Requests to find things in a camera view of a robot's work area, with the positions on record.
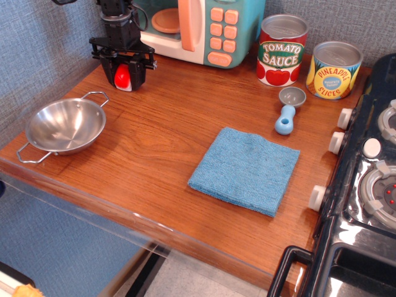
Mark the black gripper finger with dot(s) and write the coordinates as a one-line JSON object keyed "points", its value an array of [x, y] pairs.
{"points": [[109, 66], [137, 73]]}

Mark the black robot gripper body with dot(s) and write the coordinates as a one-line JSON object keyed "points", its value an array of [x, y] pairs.
{"points": [[123, 37]]}

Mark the red toy sushi piece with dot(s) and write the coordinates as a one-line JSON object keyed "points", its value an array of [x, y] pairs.
{"points": [[122, 79]]}

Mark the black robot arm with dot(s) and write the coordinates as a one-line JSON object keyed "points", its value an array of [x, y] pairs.
{"points": [[115, 11]]}

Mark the silver metal pot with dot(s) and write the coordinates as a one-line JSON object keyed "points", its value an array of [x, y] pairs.
{"points": [[66, 126]]}

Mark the toy microwave oven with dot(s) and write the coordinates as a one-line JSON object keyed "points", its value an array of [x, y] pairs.
{"points": [[212, 33]]}

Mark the blue folded cloth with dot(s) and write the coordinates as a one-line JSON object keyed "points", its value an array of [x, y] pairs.
{"points": [[245, 170]]}

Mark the tomato sauce can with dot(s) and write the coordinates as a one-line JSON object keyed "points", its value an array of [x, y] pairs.
{"points": [[281, 47]]}

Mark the blue grey measuring scoop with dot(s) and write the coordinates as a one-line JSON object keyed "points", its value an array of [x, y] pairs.
{"points": [[291, 98]]}

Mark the pineapple slices can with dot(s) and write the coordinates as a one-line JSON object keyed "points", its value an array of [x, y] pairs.
{"points": [[333, 70]]}

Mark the white stove knob middle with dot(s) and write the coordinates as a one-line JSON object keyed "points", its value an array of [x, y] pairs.
{"points": [[336, 142]]}

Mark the white stove knob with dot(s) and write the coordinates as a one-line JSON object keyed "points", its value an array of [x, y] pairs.
{"points": [[316, 198], [344, 118], [336, 142]]}

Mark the white stove knob upper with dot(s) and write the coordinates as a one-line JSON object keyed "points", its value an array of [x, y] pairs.
{"points": [[344, 118]]}

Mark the white stove knob lower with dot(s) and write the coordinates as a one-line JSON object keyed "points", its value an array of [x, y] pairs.
{"points": [[316, 198]]}

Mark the black toy stove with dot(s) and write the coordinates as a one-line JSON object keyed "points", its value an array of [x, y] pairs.
{"points": [[354, 238]]}

